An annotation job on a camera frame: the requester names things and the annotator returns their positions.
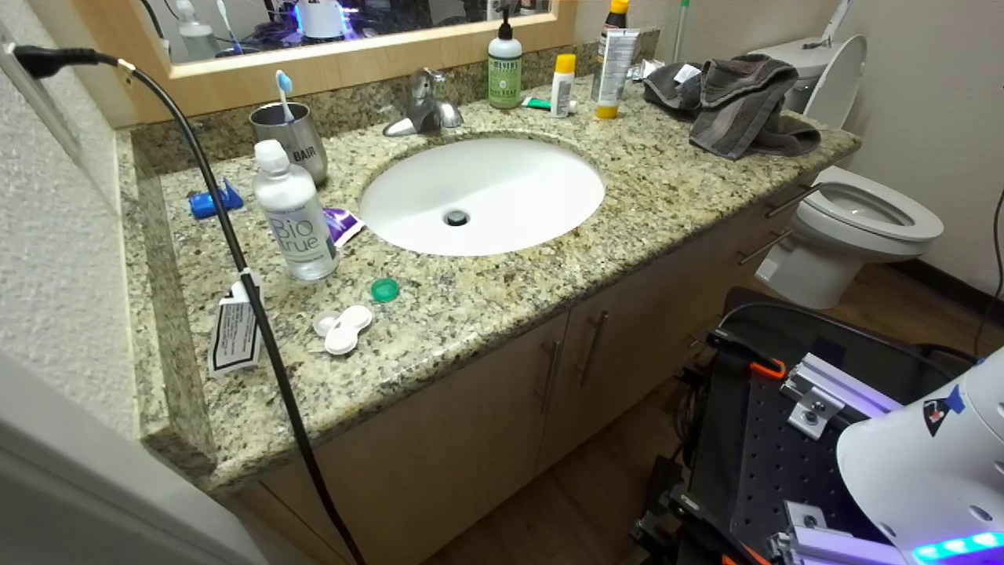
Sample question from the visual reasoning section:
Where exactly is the small white yellow-capped bottle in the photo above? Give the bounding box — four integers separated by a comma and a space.
547, 50, 579, 119

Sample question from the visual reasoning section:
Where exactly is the tall white yellow-capped tube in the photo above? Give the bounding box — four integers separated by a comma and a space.
593, 24, 643, 123

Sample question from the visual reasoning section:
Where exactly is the wooden drawer with metal handle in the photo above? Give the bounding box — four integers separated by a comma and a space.
727, 174, 826, 241

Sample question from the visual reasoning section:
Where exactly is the white oval sink basin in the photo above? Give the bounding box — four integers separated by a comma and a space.
358, 133, 607, 260

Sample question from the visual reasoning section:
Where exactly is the green round cap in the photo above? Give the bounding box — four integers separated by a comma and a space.
368, 276, 403, 309

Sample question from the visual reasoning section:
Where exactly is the purple packet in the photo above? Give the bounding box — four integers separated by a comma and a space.
321, 203, 371, 255

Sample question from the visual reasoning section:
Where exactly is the wooden vanity cabinet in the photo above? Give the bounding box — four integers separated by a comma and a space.
114, 59, 866, 565

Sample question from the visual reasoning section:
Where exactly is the chrome faucet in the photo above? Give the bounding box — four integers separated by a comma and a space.
379, 67, 467, 142

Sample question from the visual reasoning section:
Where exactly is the green pump soap bottle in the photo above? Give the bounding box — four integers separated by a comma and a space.
482, 3, 528, 112

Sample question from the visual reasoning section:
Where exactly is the clear solution bottle white cap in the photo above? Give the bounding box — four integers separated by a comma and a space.
252, 138, 342, 285

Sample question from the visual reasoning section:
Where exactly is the metal cup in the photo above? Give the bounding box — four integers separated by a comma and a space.
248, 100, 333, 192

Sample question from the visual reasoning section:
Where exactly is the orange clamp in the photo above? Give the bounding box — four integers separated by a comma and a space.
744, 354, 789, 386

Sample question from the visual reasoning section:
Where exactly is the blue white toothbrush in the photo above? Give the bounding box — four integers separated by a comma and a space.
273, 67, 298, 125

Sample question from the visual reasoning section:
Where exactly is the wood-framed mirror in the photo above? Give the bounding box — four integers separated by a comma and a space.
66, 0, 583, 125

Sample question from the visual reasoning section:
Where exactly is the dark crumpled towel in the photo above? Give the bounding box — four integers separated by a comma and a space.
641, 53, 826, 164

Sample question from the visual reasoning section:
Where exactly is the blue plastic item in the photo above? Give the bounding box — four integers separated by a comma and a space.
184, 183, 248, 224

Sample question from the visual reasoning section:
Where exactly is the black robot cart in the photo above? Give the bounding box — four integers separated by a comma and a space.
635, 295, 985, 565

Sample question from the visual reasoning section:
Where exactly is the white toilet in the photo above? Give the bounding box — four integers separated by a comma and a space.
750, 29, 949, 313

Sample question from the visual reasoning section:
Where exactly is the white door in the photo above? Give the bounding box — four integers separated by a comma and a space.
0, 349, 265, 565

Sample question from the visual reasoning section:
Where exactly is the black power cable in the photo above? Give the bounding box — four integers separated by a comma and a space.
8, 40, 371, 565

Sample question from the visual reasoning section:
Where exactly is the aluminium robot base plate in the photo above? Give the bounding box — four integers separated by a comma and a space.
777, 349, 923, 565

